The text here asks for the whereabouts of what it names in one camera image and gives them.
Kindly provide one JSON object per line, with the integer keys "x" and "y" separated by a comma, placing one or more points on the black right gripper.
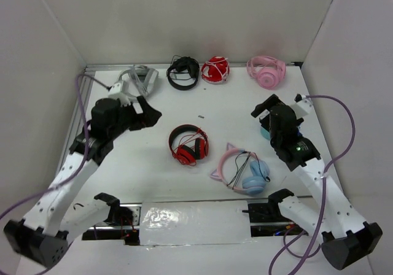
{"x": 260, "y": 108}

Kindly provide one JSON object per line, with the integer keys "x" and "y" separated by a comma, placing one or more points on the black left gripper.
{"x": 148, "y": 118}

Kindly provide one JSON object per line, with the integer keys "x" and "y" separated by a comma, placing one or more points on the red black headphones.
{"x": 188, "y": 144}

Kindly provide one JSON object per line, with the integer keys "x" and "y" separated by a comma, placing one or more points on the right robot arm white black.
{"x": 344, "y": 234}

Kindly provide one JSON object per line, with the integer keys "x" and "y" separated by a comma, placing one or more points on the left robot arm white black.
{"x": 45, "y": 233}

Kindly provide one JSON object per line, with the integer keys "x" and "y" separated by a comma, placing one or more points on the teal cat-ear headphones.
{"x": 264, "y": 132}

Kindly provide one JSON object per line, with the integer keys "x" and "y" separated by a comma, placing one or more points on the grey white headphones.
{"x": 143, "y": 78}

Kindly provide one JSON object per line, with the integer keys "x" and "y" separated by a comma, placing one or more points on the pink blue cat-ear headphones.
{"x": 251, "y": 174}

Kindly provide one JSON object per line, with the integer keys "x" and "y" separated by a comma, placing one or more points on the red white folded headphones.
{"x": 215, "y": 70}

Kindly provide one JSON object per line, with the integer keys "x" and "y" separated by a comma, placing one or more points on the white glossy cover sheet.
{"x": 189, "y": 223}

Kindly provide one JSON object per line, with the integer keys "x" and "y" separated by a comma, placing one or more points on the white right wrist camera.
{"x": 302, "y": 106}

